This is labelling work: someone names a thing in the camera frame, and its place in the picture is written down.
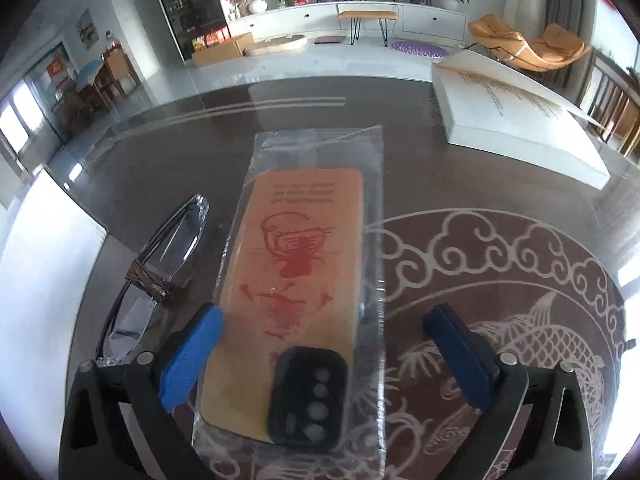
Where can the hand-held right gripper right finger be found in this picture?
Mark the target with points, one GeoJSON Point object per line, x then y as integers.
{"type": "Point", "coordinates": [460, 355]}

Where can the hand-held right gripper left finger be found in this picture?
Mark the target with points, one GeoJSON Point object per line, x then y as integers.
{"type": "Point", "coordinates": [192, 360]}

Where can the orange printed phone case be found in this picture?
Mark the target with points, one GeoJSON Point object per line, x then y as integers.
{"type": "Point", "coordinates": [300, 240]}

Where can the white foam board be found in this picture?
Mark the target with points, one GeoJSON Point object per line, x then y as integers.
{"type": "Point", "coordinates": [40, 285]}

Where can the flat white box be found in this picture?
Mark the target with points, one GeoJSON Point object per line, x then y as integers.
{"type": "Point", "coordinates": [500, 125]}

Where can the dark wooden chair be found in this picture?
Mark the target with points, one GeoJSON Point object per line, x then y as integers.
{"type": "Point", "coordinates": [607, 100]}

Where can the small wooden cabinet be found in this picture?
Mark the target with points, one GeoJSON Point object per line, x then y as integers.
{"type": "Point", "coordinates": [120, 71]}

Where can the blue cloth cover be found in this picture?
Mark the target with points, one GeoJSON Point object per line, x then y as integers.
{"type": "Point", "coordinates": [89, 70]}

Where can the purple round cushion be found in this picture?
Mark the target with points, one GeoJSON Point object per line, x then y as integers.
{"type": "Point", "coordinates": [419, 48]}

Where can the cardboard box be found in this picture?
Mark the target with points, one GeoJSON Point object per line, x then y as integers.
{"type": "Point", "coordinates": [222, 51]}

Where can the red door poster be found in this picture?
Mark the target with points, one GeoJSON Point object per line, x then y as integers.
{"type": "Point", "coordinates": [58, 71]}

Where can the orange lounge chair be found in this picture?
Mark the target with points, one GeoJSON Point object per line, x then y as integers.
{"type": "Point", "coordinates": [550, 45]}

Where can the beige oval pet bed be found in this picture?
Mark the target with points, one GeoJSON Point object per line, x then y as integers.
{"type": "Point", "coordinates": [275, 45]}

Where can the dark flat floor scale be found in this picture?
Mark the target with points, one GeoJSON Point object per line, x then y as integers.
{"type": "Point", "coordinates": [330, 39]}

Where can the white door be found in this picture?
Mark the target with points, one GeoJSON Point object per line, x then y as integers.
{"type": "Point", "coordinates": [150, 15]}

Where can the wooden bench with metal legs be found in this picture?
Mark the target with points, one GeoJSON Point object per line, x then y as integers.
{"type": "Point", "coordinates": [367, 12]}

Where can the white television cabinet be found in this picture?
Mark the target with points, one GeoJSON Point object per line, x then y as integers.
{"type": "Point", "coordinates": [300, 20]}

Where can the grey curtain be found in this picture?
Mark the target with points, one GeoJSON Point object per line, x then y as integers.
{"type": "Point", "coordinates": [570, 15]}

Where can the round white vase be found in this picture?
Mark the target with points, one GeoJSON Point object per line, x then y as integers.
{"type": "Point", "coordinates": [258, 6]}

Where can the dark glass display cabinet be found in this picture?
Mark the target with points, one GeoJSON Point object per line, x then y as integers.
{"type": "Point", "coordinates": [187, 0]}

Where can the wall painting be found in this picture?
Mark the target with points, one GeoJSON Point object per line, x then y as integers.
{"type": "Point", "coordinates": [85, 29]}

